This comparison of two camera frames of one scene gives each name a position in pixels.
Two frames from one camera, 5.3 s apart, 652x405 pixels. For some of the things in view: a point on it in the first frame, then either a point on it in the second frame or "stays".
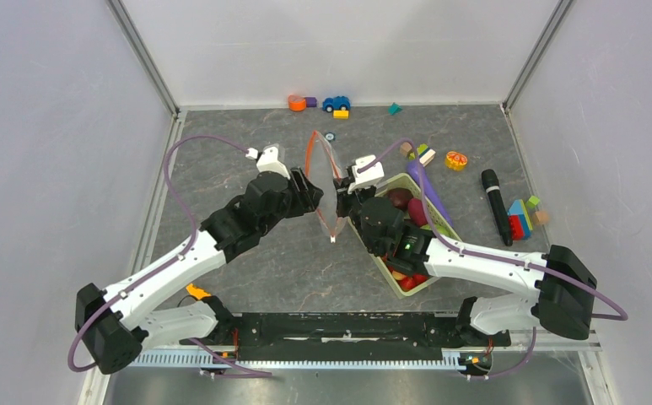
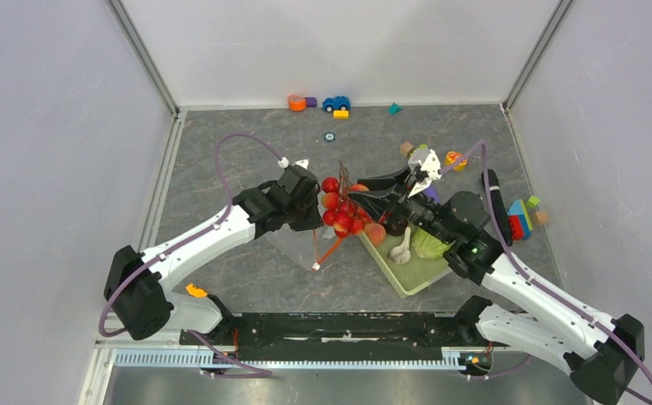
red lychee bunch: [410, 283] -> [342, 212]
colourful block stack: [523, 215] stays
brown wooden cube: [405, 148] stays
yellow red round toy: [455, 160] stays
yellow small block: [341, 114] stays
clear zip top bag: [323, 170] -> [306, 245]
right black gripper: [343, 198] -> [386, 194]
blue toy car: [338, 103] stays
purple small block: [311, 101] stays
